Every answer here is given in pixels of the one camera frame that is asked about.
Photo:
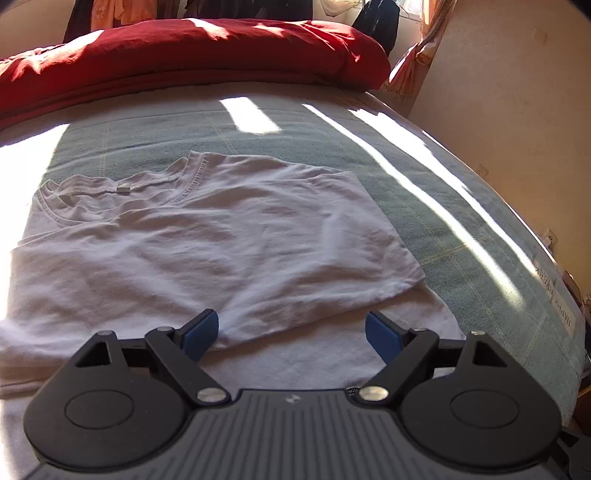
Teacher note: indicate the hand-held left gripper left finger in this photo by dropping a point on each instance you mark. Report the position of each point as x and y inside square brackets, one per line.
[201, 334]

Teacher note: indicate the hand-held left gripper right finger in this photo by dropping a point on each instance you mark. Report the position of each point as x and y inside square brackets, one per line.
[385, 337]

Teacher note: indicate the white printed long-sleeve shirt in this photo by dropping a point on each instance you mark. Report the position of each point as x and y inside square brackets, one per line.
[231, 240]

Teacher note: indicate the orange curtain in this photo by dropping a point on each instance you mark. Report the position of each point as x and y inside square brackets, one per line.
[415, 64]

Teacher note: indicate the red duvet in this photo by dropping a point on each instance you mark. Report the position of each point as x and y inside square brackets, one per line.
[184, 50]

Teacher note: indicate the black garment on hanger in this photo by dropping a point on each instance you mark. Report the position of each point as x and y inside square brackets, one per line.
[378, 23]

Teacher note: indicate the black jacket with badge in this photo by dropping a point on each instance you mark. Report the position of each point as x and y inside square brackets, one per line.
[207, 5]

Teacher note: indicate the orange garment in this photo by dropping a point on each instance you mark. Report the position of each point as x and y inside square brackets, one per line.
[115, 11]

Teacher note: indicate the cream hanging garment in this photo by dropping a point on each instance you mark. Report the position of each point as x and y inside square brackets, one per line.
[337, 5]

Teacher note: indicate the plain black jacket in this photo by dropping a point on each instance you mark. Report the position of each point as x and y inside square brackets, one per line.
[277, 7]

